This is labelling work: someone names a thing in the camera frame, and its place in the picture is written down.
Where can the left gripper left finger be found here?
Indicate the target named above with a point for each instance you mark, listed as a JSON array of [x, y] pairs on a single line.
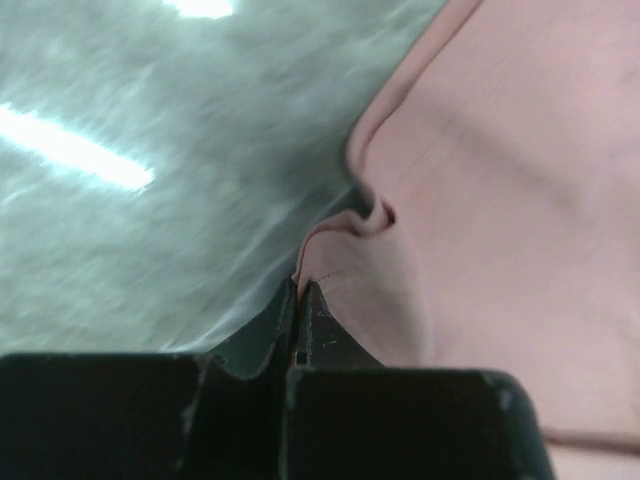
[[189, 415]]

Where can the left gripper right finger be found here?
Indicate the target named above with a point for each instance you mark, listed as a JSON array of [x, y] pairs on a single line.
[[349, 417]]

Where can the dusty pink t shirt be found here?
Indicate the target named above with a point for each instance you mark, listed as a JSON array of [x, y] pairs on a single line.
[[501, 161]]

